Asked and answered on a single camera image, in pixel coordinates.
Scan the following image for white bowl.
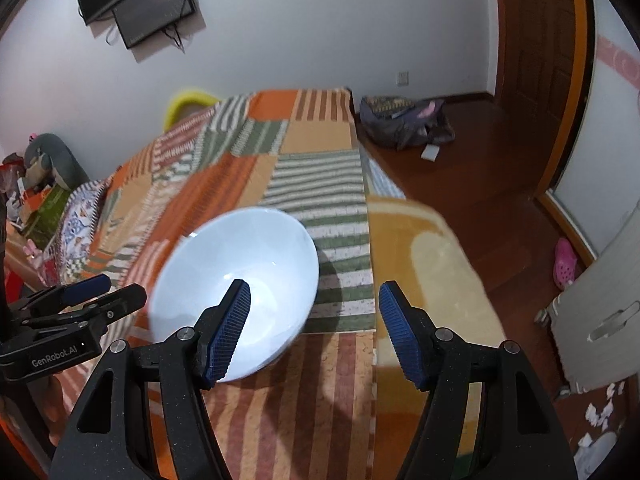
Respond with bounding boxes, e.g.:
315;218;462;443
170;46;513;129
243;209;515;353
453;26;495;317
149;207;319;382

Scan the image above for patterned quilt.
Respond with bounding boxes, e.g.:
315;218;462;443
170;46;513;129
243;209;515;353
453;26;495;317
39;179;110;287

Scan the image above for grey plush toy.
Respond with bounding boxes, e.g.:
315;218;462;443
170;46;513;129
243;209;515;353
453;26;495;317
23;133;89;191

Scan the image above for white stickered suitcase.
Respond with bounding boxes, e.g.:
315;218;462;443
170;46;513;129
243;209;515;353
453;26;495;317
540;210;640;394

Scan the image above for pink shoe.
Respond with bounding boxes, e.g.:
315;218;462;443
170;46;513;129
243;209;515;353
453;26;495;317
552;237;577;290

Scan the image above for yellow orange blanket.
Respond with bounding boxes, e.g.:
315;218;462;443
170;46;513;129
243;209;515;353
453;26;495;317
367;195;506;479

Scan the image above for patchwork striped tablecloth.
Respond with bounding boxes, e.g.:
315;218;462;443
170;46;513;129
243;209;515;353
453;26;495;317
61;88;375;479

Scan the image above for grey bag on floor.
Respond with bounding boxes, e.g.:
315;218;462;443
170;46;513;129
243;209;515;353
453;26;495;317
359;96;456;151

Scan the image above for brown wooden door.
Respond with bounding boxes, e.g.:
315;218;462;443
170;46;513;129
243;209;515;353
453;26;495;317
497;0;590;196

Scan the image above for wall socket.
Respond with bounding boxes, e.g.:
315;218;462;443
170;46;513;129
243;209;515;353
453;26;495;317
396;72;410;87

